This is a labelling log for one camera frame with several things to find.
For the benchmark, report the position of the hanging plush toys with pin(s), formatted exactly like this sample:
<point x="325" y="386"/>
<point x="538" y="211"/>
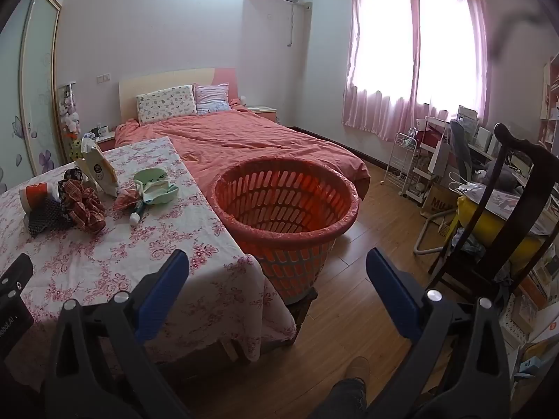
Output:
<point x="70" y="118"/>

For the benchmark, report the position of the white bookshelf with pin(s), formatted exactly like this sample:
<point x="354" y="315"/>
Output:
<point x="551" y="96"/>

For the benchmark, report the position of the green toothpaste tube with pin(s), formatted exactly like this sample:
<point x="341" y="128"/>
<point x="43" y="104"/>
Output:
<point x="136" y="214"/>

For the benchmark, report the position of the tan shoe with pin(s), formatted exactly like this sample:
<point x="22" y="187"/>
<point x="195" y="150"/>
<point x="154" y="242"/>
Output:
<point x="358" y="369"/>

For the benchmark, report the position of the flower print sliding wardrobe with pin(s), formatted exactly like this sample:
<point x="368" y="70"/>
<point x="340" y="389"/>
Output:
<point x="37" y="96"/>

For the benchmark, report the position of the orange plastic laundry basket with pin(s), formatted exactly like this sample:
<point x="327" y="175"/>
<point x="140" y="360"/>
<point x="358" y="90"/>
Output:
<point x="305" y="253"/>

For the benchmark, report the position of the pink striped pillow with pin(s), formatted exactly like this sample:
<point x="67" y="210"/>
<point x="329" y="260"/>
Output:
<point x="212" y="98"/>

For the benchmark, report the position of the dark wooden chair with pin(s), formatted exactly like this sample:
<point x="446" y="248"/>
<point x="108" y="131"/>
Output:
<point x="522" y="148"/>

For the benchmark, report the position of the dark dotted cloth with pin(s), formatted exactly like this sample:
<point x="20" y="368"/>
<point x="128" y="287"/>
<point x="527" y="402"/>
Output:
<point x="46" y="220"/>

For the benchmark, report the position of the grey office chair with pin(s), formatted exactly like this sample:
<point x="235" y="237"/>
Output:
<point x="462" y="148"/>

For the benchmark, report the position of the floral print pillow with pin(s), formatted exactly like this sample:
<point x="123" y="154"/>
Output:
<point x="166" y="104"/>

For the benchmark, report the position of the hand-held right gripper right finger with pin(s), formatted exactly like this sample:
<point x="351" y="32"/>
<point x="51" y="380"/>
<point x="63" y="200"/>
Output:
<point x="393" y="292"/>

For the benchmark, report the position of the pink nightstand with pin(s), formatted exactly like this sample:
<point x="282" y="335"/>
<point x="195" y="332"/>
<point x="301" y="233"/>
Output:
<point x="264" y="113"/>
<point x="106" y="142"/>

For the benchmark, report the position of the red plaid scrunchie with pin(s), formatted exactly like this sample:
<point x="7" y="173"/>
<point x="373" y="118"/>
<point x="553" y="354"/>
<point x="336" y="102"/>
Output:
<point x="83" y="209"/>

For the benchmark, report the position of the light green sock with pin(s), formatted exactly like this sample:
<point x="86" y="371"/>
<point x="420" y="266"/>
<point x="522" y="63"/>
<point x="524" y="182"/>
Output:
<point x="155" y="187"/>

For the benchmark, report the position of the air conditioner pipe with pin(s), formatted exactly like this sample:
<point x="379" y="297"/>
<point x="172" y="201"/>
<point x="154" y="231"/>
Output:
<point x="291" y="26"/>

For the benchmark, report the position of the white yellow snack bag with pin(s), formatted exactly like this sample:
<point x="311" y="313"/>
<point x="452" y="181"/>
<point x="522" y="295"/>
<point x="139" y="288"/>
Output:
<point x="100" y="172"/>

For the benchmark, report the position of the person's leg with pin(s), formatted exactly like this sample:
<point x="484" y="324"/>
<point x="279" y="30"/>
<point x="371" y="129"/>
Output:
<point x="343" y="401"/>

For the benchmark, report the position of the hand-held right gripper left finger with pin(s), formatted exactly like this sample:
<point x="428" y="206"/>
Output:
<point x="159" y="301"/>

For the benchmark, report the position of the beige pink headboard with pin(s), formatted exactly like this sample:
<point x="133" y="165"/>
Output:
<point x="166" y="79"/>

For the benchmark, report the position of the orange bed duvet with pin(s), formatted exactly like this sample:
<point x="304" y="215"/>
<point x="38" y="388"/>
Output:
<point x="244" y="139"/>

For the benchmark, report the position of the brown cardboard box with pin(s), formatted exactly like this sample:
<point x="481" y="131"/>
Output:
<point x="439" y="203"/>

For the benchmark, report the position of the pink curtain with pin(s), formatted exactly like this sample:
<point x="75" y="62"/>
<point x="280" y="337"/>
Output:
<point x="478" y="52"/>
<point x="356" y="109"/>

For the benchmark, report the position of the orange paper cup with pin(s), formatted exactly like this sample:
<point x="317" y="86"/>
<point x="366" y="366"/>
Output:
<point x="37" y="194"/>

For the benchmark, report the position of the white metal tube frame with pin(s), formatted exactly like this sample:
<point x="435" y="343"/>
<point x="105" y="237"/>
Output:
<point x="421" y="235"/>

